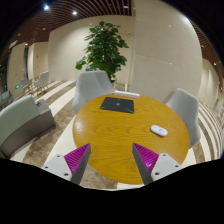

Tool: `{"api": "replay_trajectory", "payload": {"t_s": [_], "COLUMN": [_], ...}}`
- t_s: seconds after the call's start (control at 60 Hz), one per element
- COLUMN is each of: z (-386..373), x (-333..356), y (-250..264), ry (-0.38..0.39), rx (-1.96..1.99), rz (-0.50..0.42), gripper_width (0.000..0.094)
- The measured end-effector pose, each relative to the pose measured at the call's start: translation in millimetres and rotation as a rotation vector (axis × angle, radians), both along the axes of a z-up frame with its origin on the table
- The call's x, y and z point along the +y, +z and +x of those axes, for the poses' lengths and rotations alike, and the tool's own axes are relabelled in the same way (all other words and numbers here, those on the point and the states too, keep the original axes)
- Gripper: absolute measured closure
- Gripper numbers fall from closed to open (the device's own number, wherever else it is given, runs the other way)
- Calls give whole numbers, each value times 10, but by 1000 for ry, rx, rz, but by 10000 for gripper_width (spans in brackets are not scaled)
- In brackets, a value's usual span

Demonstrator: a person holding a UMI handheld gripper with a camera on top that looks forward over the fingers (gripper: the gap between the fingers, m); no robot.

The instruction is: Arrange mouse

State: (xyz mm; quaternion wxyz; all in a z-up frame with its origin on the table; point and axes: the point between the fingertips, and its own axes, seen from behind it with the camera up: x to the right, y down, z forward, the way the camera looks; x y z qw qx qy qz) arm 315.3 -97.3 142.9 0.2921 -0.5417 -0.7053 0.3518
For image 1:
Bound grey chair behind table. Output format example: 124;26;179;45
72;71;115;113

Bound round wooden table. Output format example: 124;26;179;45
73;96;189;184

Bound grey chair right of table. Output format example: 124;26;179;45
163;88;201;148

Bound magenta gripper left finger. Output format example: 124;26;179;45
42;144;91;185

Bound black mouse pad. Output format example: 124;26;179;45
100;97;134;114

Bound grey-green sofa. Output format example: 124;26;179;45
0;95;55;159

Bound distant grey chair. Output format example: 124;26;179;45
20;78;30;93

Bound white keyboard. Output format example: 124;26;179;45
113;90;140;99

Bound distant white chair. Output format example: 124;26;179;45
34;71;49;92

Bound white computer mouse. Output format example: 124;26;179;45
150;125;168;137

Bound green potted plant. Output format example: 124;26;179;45
75;21;129;82

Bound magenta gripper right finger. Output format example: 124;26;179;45
132;143;182;185

